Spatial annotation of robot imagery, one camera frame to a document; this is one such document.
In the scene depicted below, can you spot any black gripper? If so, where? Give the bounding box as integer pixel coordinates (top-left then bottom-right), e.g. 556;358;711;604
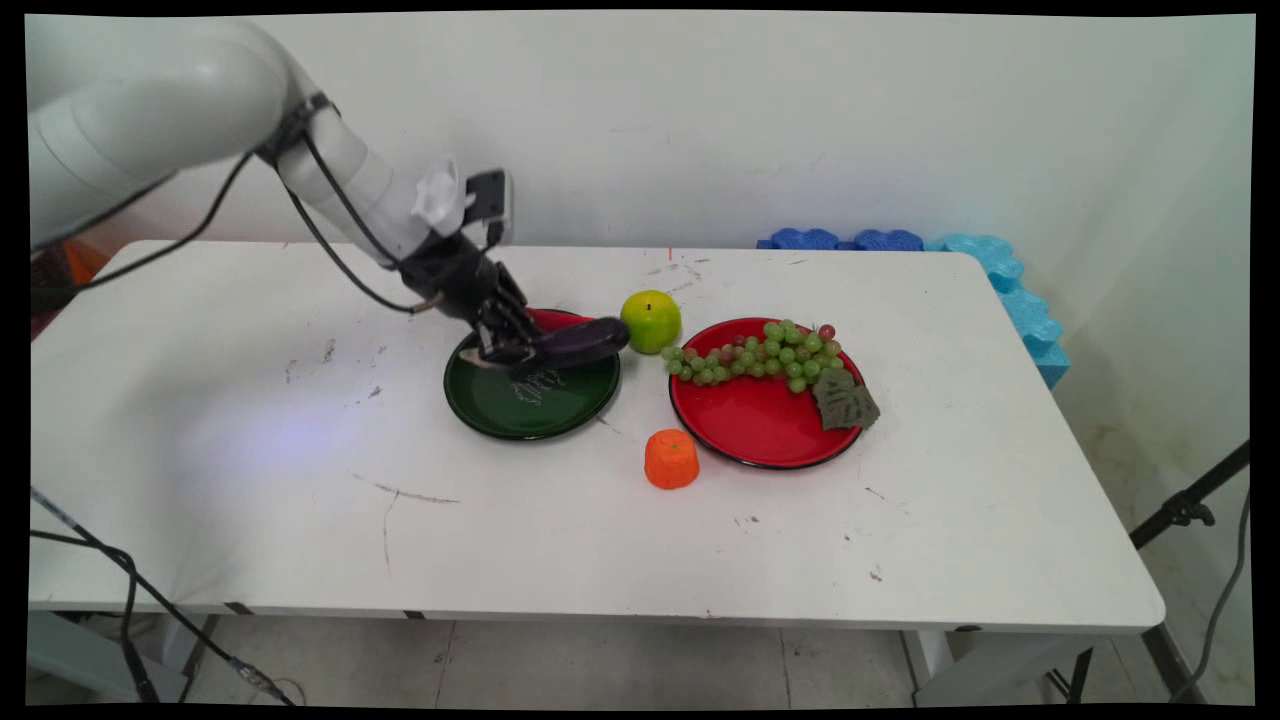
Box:
398;232;546;367

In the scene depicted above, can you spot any purple toy eggplant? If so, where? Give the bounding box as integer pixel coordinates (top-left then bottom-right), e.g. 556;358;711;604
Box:
478;317;632;378

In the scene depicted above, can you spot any red toy fruit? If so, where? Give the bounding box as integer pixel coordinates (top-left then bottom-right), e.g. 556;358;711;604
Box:
526;307;597;335

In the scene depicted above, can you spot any dark green plate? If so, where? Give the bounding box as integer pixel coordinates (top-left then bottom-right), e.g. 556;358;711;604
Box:
443;318;622;442

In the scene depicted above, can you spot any green toy apple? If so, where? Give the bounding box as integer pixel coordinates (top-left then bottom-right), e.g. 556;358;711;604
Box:
620;290;683;355

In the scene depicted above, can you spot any orange toy carrot piece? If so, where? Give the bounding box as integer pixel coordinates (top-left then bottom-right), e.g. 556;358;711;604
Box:
644;429;700;491

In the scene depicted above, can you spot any green toy grape bunch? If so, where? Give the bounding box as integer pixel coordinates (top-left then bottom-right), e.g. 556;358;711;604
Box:
660;319;846;394

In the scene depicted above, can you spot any red round plate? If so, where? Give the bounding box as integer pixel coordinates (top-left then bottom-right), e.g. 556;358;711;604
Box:
668;317;867;470

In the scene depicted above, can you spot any green fabric grape leaf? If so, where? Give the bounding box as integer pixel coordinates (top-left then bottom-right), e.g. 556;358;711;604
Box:
811;368;881;432

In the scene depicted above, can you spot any orange object behind table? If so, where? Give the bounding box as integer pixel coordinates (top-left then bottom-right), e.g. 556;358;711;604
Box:
60;240;113;289

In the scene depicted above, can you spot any light blue foam mat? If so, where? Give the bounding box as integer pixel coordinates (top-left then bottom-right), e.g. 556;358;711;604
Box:
922;233;1071;390

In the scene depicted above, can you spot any black tripod stand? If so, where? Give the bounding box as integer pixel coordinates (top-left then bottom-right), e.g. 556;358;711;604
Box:
1129;440;1252;550

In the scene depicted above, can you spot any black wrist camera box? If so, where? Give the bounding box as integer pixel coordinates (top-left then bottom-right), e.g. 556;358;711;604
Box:
463;169;515;248

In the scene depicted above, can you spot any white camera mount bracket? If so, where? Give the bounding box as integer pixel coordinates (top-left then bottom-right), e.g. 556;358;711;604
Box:
411;157;471;237

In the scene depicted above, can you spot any black cable strap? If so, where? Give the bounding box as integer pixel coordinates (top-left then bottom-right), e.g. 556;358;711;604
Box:
254;92;337;168

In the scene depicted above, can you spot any black floor cable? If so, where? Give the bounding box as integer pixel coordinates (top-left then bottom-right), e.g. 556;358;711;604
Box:
28;487;299;707

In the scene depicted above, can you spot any grey hanging cable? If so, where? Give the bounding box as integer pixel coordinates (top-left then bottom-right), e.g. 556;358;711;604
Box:
1168;488;1253;703

